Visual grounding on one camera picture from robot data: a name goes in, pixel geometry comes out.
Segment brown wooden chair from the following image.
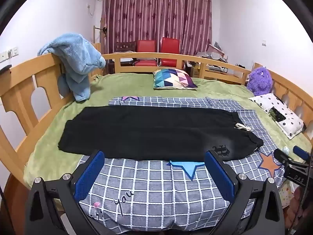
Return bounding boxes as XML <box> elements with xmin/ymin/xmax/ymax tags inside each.
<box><xmin>116</xmin><ymin>41</ymin><xmax>136</xmax><ymax>53</ymax></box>

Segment cardboard box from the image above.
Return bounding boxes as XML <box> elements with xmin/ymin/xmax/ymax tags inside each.
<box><xmin>189</xmin><ymin>62</ymin><xmax>202</xmax><ymax>79</ymax></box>

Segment person's right hand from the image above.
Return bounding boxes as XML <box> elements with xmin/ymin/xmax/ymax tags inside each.
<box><xmin>289</xmin><ymin>187</ymin><xmax>309</xmax><ymax>223</ymax></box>

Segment black cable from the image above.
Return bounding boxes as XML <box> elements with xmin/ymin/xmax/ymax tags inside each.
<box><xmin>290</xmin><ymin>183</ymin><xmax>307</xmax><ymax>235</ymax></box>

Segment black pants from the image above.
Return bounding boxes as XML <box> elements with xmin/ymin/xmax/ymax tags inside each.
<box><xmin>58</xmin><ymin>106</ymin><xmax>264</xmax><ymax>162</ymax></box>

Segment colourful triangle pattern pillow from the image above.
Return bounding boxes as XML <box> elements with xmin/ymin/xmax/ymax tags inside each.
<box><xmin>153</xmin><ymin>68</ymin><xmax>198</xmax><ymax>90</ymax></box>

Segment white wall switch panel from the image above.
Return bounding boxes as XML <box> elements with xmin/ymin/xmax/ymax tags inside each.
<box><xmin>0</xmin><ymin>46</ymin><xmax>19</xmax><ymax>62</ymax></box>

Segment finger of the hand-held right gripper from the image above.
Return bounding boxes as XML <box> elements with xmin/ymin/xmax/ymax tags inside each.
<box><xmin>274</xmin><ymin>149</ymin><xmax>292</xmax><ymax>168</ymax></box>
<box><xmin>293</xmin><ymin>146</ymin><xmax>309</xmax><ymax>162</ymax></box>

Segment grey checked blanket with stars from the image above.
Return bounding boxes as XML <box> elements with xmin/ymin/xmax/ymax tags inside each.
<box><xmin>78</xmin><ymin>95</ymin><xmax>286</xmax><ymax>233</ymax></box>

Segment wooden bed frame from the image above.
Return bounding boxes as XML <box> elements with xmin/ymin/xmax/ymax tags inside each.
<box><xmin>0</xmin><ymin>52</ymin><xmax>313</xmax><ymax>235</ymax></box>

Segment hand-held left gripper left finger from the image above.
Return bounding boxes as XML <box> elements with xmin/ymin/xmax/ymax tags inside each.
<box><xmin>24</xmin><ymin>150</ymin><xmax>108</xmax><ymax>235</ymax></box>

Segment white flower print pillow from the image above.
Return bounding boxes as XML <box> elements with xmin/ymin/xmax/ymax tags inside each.
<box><xmin>249</xmin><ymin>93</ymin><xmax>305</xmax><ymax>140</ymax></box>

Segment light blue fleece blanket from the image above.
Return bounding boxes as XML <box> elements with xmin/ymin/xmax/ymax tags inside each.
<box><xmin>37</xmin><ymin>32</ymin><xmax>107</xmax><ymax>102</ymax></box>

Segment green fleece blanket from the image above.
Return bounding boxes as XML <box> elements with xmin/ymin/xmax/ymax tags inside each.
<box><xmin>23</xmin><ymin>72</ymin><xmax>313</xmax><ymax>189</ymax></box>

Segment purple plush toy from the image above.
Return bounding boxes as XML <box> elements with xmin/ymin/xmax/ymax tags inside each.
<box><xmin>246</xmin><ymin>66</ymin><xmax>273</xmax><ymax>96</ymax></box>

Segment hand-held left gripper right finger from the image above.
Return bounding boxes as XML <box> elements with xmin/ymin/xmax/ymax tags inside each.
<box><xmin>204</xmin><ymin>150</ymin><xmax>285</xmax><ymax>235</ymax></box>

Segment black flat object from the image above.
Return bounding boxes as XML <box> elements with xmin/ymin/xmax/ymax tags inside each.
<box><xmin>269</xmin><ymin>107</ymin><xmax>286</xmax><ymax>122</ymax></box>

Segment dark red patterned curtain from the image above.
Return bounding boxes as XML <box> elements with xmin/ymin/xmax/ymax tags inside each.
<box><xmin>100</xmin><ymin>0</ymin><xmax>213</xmax><ymax>57</ymax></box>

